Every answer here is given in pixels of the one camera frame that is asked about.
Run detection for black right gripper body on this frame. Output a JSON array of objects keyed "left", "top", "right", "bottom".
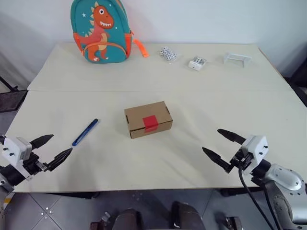
[{"left": 229, "top": 148, "right": 253, "bottom": 172}]

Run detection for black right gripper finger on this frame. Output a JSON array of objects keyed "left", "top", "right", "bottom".
[
  {"left": 202, "top": 147, "right": 232, "bottom": 173},
  {"left": 217, "top": 128, "right": 247, "bottom": 145}
]

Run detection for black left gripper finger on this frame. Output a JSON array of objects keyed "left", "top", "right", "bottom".
[
  {"left": 47, "top": 148, "right": 73, "bottom": 172},
  {"left": 30, "top": 134, "right": 54, "bottom": 150}
]

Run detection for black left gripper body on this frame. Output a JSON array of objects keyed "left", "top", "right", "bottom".
[{"left": 23, "top": 149, "right": 50, "bottom": 177}]

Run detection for blue pen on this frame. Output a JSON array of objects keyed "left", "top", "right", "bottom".
[{"left": 71, "top": 118, "right": 99, "bottom": 147}]

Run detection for brown cardboard box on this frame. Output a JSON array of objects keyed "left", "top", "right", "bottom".
[{"left": 124, "top": 101, "right": 174, "bottom": 139}]

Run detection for black mesh panel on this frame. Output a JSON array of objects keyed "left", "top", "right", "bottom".
[{"left": 0, "top": 90, "right": 27, "bottom": 113}]

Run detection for dark rounded shape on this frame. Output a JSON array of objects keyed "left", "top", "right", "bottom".
[
  {"left": 114, "top": 208, "right": 144, "bottom": 230},
  {"left": 171, "top": 200, "right": 207, "bottom": 230}
]

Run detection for black tripod leg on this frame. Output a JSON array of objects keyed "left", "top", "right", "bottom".
[{"left": 0, "top": 76, "right": 20, "bottom": 93}]

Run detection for red square card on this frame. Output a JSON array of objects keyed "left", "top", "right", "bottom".
[{"left": 142, "top": 115, "right": 159, "bottom": 133}]

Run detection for white plastic stand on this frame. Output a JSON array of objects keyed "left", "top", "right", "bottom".
[{"left": 222, "top": 52, "right": 252, "bottom": 69}]

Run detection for white battery charger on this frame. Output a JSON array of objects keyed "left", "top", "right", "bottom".
[{"left": 188, "top": 55, "right": 207, "bottom": 72}]

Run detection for dark object beside table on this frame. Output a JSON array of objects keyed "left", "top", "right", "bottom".
[{"left": 284, "top": 64, "right": 307, "bottom": 108}]

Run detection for teal dinosaur backpack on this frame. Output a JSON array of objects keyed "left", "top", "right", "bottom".
[{"left": 70, "top": 0, "right": 150, "bottom": 64}]

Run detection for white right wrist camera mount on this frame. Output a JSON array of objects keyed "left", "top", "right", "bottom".
[{"left": 239, "top": 135, "right": 268, "bottom": 173}]

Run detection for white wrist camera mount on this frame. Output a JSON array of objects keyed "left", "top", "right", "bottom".
[
  {"left": 239, "top": 135, "right": 268, "bottom": 173},
  {"left": 0, "top": 136, "right": 33, "bottom": 180}
]

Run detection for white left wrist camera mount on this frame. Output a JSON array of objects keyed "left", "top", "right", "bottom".
[{"left": 0, "top": 136, "right": 33, "bottom": 180}]

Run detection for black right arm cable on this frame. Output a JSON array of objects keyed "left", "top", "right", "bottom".
[{"left": 238, "top": 165, "right": 282, "bottom": 230}]

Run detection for black table frame bar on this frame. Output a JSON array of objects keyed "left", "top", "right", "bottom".
[
  {"left": 14, "top": 191, "right": 100, "bottom": 200},
  {"left": 220, "top": 188, "right": 264, "bottom": 197}
]

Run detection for small metal bracket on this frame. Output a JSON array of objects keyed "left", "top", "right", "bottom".
[
  {"left": 90, "top": 212, "right": 113, "bottom": 230},
  {"left": 225, "top": 215, "right": 243, "bottom": 230}
]

